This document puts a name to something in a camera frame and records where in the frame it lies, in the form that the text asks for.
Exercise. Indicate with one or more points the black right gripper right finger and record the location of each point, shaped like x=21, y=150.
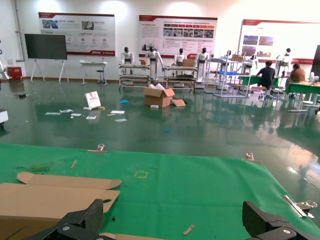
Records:
x=260, y=225

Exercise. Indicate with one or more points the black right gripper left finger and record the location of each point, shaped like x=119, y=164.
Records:
x=85, y=225

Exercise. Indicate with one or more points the open brown cardboard box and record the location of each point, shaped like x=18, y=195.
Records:
x=130, y=237
x=50, y=200

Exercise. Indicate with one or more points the metal binder clip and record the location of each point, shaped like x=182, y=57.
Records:
x=300, y=207
x=251, y=158
x=98, y=150

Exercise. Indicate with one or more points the thin wooden stick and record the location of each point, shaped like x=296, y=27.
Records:
x=73, y=163

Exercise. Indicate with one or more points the short wooden piece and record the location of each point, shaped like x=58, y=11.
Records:
x=188, y=230

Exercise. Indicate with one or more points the clear plastic wrapper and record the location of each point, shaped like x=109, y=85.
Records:
x=37, y=167

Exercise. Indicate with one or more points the green table cloth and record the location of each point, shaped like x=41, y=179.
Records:
x=187, y=195

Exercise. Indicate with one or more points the white paper sheet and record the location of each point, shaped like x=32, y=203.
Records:
x=91, y=117
x=117, y=112
x=52, y=113

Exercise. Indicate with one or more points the blue cloth scrap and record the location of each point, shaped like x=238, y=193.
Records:
x=124, y=102

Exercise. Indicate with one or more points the white machine base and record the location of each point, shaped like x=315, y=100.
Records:
x=3, y=117

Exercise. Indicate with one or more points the green covered table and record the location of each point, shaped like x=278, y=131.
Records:
x=305, y=88
x=250, y=80

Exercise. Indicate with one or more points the large open cardboard carton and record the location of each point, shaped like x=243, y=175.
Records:
x=157, y=97

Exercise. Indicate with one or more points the person in dark shirt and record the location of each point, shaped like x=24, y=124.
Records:
x=267, y=75

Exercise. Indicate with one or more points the black stool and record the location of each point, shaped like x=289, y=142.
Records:
x=100, y=75

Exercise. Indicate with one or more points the metal shelf cart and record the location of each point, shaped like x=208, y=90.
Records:
x=230, y=73

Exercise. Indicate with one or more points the person in brown shirt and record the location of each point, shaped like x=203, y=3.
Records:
x=298, y=73

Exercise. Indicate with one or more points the white desk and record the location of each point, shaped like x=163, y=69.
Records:
x=93, y=63

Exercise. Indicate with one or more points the metal rack table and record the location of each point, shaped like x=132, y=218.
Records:
x=180, y=68
x=135, y=66

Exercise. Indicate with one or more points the white humanoid robot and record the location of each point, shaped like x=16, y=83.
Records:
x=127, y=56
x=152, y=56
x=203, y=58
x=180, y=57
x=285, y=60

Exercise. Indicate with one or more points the red cabinet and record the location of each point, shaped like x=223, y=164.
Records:
x=15, y=72

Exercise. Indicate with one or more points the small cardboard carton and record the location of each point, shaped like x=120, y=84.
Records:
x=144, y=62
x=189, y=62

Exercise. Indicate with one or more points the black display on stand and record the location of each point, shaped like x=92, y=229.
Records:
x=46, y=46

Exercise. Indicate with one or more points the red white wall poster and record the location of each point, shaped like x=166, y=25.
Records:
x=82, y=32
x=180, y=32
x=275, y=35

